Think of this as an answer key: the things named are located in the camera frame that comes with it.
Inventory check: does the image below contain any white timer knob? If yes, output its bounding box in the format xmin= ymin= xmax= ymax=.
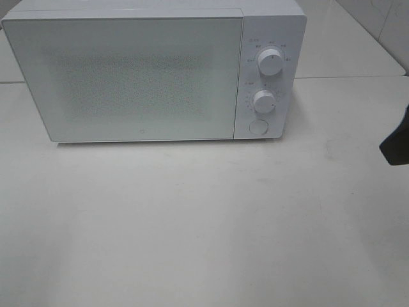
xmin=252 ymin=90 xmax=276 ymax=114

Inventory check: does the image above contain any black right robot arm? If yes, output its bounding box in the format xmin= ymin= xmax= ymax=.
xmin=379 ymin=107 xmax=409 ymax=166

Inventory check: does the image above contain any white microwave door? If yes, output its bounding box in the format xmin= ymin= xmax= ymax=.
xmin=4 ymin=18 xmax=242 ymax=143

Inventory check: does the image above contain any upper white power knob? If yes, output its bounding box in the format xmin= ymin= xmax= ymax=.
xmin=257 ymin=47 xmax=284 ymax=77

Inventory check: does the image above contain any round white door button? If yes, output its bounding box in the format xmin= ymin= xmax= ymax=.
xmin=249 ymin=120 xmax=268 ymax=135

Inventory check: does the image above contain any white microwave oven body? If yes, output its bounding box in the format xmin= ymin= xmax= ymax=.
xmin=1 ymin=1 xmax=307 ymax=140

